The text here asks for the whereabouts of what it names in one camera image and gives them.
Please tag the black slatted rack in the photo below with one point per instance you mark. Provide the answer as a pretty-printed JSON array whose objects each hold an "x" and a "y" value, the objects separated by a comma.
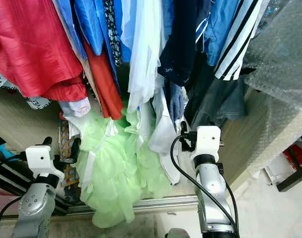
[{"x": 7, "y": 176}]

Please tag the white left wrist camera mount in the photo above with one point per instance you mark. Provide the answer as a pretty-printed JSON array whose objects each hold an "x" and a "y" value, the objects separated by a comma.
[{"x": 39, "y": 161}]

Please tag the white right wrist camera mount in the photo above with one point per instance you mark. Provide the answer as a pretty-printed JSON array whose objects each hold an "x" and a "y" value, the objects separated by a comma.
[{"x": 208, "y": 141}]

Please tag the white box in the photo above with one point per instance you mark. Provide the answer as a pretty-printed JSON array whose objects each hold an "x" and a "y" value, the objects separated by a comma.
[{"x": 278, "y": 171}]

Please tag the clear bubble wrap sheet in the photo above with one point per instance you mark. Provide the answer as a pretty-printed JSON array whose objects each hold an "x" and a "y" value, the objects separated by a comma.
[{"x": 279, "y": 59}]

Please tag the beige wooden wardrobe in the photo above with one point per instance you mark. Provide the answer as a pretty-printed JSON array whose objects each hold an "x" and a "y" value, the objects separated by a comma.
[{"x": 17, "y": 129}]

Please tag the navy garment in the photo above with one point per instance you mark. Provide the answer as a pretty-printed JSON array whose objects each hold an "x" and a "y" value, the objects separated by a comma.
[{"x": 183, "y": 44}]

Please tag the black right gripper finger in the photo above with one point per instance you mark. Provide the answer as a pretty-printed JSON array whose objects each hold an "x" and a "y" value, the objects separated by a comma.
[{"x": 184, "y": 131}]

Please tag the white black print garment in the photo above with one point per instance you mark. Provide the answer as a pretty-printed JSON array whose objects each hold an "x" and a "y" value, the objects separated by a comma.
[{"x": 2, "y": 79}]

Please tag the colourful patterned cloth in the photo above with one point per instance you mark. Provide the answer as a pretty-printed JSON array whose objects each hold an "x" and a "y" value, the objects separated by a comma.
[{"x": 67, "y": 148}]

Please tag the blue satin garment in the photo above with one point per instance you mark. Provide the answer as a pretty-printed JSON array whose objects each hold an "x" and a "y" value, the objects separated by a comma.
[{"x": 89, "y": 25}]

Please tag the dark floral print garment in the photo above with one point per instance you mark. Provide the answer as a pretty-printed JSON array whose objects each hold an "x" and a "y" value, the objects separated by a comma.
[{"x": 111, "y": 25}]

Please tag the pink cloth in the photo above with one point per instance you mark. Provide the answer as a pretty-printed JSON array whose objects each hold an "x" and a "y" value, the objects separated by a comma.
[{"x": 2, "y": 204}]

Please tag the red hanging garment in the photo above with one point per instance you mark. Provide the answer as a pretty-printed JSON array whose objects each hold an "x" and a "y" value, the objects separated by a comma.
[{"x": 37, "y": 44}]

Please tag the teal black item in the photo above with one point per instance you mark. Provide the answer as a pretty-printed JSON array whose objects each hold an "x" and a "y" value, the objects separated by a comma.
[{"x": 5, "y": 148}]

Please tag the white garment pink cuff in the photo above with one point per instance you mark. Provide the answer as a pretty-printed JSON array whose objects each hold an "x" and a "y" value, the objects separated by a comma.
[{"x": 74, "y": 106}]

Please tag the light blue sheer garment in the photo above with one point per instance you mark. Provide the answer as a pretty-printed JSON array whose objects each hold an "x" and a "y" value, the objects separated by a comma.
[{"x": 143, "y": 49}]

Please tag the black furniture bar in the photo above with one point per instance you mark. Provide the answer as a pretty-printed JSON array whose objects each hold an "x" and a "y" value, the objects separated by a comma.
[{"x": 294, "y": 179}]

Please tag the blue denim sleeve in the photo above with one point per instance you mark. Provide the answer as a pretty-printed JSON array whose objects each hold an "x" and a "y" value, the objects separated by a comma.
[{"x": 176, "y": 101}]

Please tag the white black striped garment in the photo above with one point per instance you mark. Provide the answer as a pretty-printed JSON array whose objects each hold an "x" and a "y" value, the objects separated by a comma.
[{"x": 240, "y": 44}]

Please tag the grey garment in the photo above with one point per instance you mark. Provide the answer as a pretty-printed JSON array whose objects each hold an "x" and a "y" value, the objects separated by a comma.
[{"x": 220, "y": 99}]

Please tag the light green tulle dress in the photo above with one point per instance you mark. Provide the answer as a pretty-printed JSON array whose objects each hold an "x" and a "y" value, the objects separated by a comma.
[{"x": 111, "y": 173}]

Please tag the blue shirt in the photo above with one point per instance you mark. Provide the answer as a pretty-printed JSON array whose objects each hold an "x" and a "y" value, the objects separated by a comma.
[{"x": 220, "y": 29}]

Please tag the grey robot right leg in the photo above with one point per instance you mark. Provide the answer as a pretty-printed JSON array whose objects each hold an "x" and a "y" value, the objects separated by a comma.
[{"x": 178, "y": 233}]

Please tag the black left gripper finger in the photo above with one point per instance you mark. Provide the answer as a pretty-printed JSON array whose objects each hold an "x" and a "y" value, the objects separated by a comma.
[
  {"x": 47, "y": 142},
  {"x": 75, "y": 149}
]

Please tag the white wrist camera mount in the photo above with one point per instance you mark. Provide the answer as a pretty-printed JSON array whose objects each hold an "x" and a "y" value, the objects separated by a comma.
[
  {"x": 39, "y": 161},
  {"x": 208, "y": 141}
]

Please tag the orange red garment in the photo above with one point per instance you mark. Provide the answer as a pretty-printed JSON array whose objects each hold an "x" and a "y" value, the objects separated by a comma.
[{"x": 104, "y": 84}]

